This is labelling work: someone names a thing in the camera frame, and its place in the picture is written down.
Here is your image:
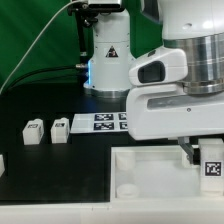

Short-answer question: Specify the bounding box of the black cable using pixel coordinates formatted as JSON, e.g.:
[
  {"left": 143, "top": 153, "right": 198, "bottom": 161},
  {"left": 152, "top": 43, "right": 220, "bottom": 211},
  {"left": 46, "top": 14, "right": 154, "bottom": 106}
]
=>
[{"left": 2, "top": 63, "right": 90, "bottom": 95}]

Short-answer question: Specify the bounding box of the white block left edge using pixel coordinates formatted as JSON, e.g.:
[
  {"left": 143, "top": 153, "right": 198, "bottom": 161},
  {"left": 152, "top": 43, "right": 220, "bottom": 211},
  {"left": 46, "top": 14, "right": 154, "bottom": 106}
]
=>
[{"left": 0, "top": 154, "right": 5, "bottom": 178}]

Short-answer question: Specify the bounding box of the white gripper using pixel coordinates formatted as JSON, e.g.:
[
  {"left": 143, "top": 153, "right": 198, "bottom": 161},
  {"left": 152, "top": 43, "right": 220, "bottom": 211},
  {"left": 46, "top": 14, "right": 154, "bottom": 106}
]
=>
[{"left": 126, "top": 84, "right": 224, "bottom": 164}]

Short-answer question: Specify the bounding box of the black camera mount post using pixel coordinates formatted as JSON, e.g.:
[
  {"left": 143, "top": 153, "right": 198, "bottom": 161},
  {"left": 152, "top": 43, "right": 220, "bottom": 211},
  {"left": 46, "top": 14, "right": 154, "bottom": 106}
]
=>
[{"left": 67, "top": 3, "right": 98, "bottom": 84}]

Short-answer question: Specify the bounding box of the tag sheet white plate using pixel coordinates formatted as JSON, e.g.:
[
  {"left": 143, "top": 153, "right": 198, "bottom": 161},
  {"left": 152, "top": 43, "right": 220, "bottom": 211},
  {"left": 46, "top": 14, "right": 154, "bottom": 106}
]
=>
[{"left": 70, "top": 112, "right": 128, "bottom": 134}]

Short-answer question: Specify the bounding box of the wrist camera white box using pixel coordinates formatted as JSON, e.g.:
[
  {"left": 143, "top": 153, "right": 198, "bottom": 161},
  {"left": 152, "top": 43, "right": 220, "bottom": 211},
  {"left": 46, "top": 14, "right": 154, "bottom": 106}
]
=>
[{"left": 129, "top": 47, "right": 188, "bottom": 86}]

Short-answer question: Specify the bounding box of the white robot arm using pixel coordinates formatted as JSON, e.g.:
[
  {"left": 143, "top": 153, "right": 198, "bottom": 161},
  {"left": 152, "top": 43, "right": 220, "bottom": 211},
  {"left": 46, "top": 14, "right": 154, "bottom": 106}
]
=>
[{"left": 84, "top": 0, "right": 224, "bottom": 159}]

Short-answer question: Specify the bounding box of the white cable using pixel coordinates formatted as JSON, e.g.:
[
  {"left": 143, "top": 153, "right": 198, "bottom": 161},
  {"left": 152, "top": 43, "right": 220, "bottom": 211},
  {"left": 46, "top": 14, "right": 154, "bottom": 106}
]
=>
[{"left": 0, "top": 0, "right": 88, "bottom": 96}]

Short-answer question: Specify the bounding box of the white square tabletop part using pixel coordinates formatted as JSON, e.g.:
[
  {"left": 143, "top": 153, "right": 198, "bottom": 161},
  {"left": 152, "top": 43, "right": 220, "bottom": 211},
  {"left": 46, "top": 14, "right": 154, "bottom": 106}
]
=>
[{"left": 111, "top": 145, "right": 224, "bottom": 201}]

